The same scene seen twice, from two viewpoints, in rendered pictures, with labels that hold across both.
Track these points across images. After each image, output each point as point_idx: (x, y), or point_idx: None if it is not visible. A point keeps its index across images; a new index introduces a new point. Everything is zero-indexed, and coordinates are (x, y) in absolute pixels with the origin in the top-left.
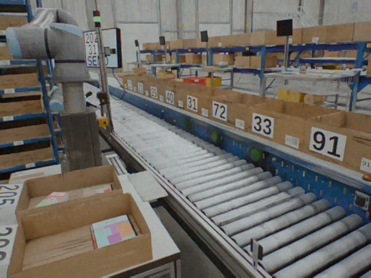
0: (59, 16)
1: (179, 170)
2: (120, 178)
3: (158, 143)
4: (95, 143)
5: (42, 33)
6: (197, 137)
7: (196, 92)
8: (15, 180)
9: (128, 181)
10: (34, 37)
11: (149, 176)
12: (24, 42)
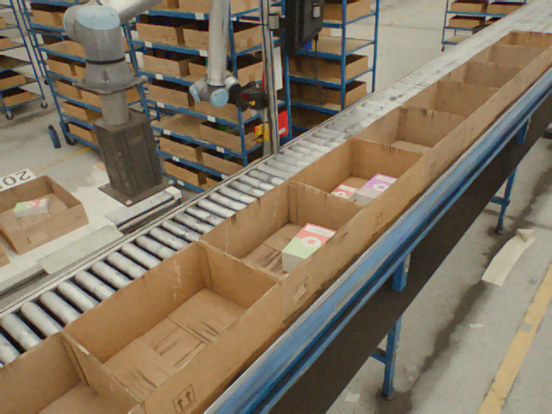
0: None
1: (139, 260)
2: (100, 223)
3: (239, 207)
4: (119, 168)
5: (74, 20)
6: None
7: (379, 151)
8: (97, 166)
9: (92, 231)
10: (70, 24)
11: (105, 241)
12: (67, 29)
